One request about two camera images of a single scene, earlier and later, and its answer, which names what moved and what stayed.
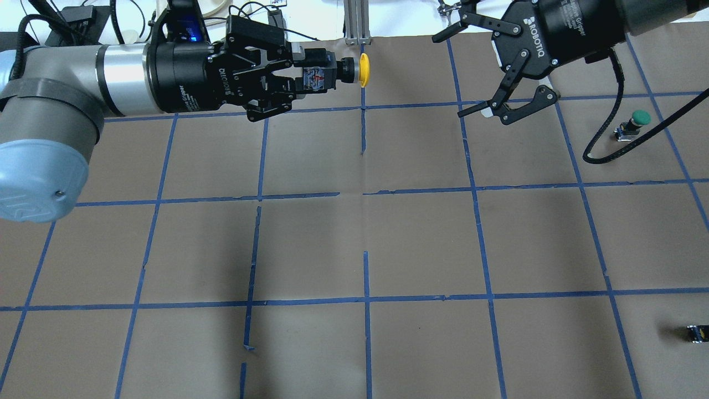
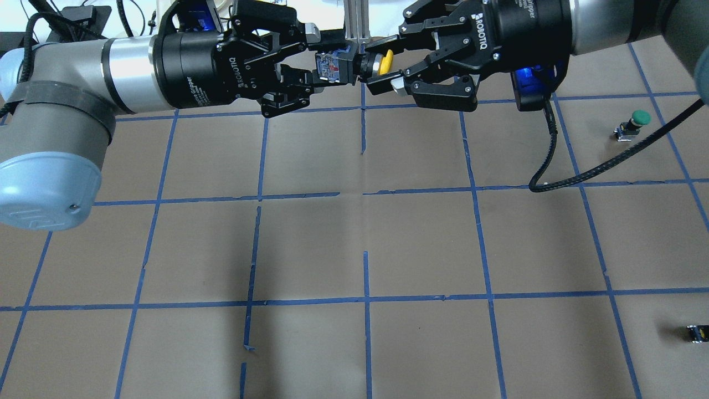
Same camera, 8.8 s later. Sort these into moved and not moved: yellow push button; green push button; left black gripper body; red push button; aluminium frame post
Moved: yellow push button
Not moved: red push button; left black gripper body; aluminium frame post; green push button
